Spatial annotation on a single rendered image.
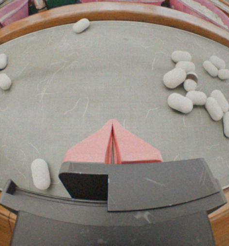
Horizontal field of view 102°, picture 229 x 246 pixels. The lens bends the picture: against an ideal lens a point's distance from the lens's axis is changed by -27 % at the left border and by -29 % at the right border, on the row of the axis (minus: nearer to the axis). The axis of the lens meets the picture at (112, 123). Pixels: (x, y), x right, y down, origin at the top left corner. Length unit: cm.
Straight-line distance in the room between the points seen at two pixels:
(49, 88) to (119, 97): 9
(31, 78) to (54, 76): 4
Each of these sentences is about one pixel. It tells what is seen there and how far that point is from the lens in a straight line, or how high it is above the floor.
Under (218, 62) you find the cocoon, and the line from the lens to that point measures 26.
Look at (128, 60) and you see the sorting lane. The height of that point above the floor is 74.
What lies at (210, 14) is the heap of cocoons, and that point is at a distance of 57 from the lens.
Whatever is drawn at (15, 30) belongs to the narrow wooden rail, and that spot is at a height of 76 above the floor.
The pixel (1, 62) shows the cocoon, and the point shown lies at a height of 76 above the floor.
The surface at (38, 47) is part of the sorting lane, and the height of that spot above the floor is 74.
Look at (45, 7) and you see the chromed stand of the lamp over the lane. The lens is 35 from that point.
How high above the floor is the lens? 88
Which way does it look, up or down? 76 degrees down
